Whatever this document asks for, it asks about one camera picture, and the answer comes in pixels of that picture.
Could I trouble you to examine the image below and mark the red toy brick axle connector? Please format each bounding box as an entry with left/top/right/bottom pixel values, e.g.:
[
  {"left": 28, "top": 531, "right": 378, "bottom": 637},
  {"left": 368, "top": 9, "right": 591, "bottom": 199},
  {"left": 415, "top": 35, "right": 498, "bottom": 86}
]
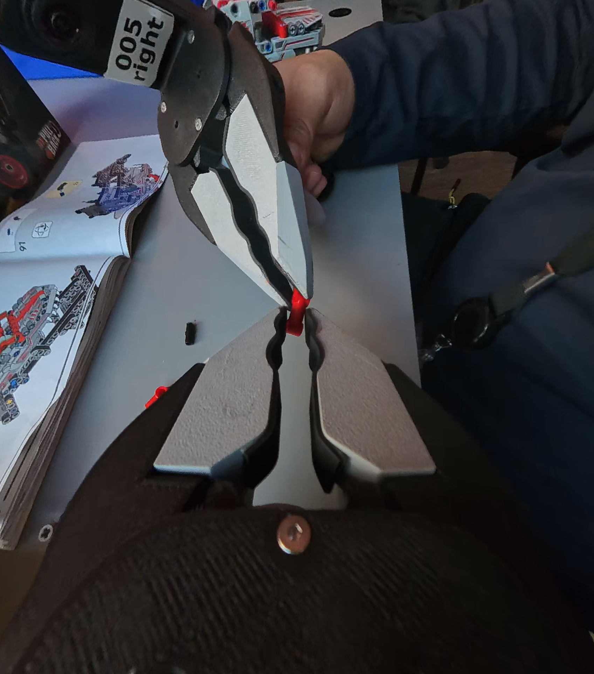
[{"left": 285, "top": 288, "right": 311, "bottom": 337}]

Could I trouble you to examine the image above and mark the person's right hand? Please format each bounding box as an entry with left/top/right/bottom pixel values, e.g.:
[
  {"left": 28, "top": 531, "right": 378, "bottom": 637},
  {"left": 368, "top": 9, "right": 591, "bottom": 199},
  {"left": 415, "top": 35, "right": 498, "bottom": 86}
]
[{"left": 275, "top": 49, "right": 357, "bottom": 200}]

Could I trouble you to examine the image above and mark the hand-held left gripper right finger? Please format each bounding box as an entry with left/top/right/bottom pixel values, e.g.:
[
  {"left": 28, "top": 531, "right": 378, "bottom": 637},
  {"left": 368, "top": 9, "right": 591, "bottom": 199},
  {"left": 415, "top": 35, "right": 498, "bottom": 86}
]
[{"left": 305, "top": 308, "right": 437, "bottom": 495}]

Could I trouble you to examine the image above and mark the person's navy clothed torso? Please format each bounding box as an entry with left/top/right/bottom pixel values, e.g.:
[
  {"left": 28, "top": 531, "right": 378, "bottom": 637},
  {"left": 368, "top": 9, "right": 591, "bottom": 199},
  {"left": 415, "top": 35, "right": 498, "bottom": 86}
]
[{"left": 418, "top": 105, "right": 594, "bottom": 674}]

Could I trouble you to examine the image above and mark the black shoulder strap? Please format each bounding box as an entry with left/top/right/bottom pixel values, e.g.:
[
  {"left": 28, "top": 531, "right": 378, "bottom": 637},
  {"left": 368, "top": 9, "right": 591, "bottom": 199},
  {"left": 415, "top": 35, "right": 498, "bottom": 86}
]
[{"left": 452, "top": 192, "right": 594, "bottom": 351}]

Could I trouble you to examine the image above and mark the grey red toy vehicle model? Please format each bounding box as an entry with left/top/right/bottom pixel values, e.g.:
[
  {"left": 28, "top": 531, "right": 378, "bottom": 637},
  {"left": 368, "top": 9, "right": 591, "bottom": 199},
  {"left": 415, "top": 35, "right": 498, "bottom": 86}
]
[{"left": 212, "top": 0, "right": 327, "bottom": 64}]

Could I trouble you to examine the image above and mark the black toy set box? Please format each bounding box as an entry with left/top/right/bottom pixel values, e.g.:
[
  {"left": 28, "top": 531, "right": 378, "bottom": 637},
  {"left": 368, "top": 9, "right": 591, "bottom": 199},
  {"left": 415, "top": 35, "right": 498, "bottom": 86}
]
[{"left": 0, "top": 21, "right": 72, "bottom": 264}]

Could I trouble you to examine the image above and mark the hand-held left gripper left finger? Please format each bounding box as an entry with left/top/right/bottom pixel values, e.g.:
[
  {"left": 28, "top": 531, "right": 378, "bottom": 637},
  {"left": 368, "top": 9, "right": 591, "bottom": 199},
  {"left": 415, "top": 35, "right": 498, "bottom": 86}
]
[{"left": 154, "top": 308, "right": 283, "bottom": 490}]

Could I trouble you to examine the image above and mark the open instruction booklet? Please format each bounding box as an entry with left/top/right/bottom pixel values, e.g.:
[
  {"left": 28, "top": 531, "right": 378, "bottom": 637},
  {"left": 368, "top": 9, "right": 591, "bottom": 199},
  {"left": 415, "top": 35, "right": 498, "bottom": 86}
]
[{"left": 0, "top": 134, "right": 170, "bottom": 549}]

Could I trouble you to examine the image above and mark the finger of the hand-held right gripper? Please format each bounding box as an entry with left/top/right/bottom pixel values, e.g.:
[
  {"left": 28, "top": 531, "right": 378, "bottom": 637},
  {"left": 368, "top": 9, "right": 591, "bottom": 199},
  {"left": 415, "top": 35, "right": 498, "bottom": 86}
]
[
  {"left": 222, "top": 92, "right": 316, "bottom": 302},
  {"left": 190, "top": 168, "right": 291, "bottom": 307}
]

